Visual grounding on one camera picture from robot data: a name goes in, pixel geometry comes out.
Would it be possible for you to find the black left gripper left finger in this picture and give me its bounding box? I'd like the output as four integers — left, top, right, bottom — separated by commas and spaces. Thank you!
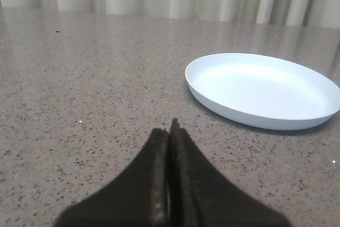
55, 129, 169, 226

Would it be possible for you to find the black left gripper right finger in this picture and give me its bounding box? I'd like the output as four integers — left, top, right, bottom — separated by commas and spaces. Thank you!
169, 117, 268, 227

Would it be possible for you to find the light blue round plate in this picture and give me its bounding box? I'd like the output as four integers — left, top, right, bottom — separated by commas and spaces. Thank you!
185, 53, 339, 130

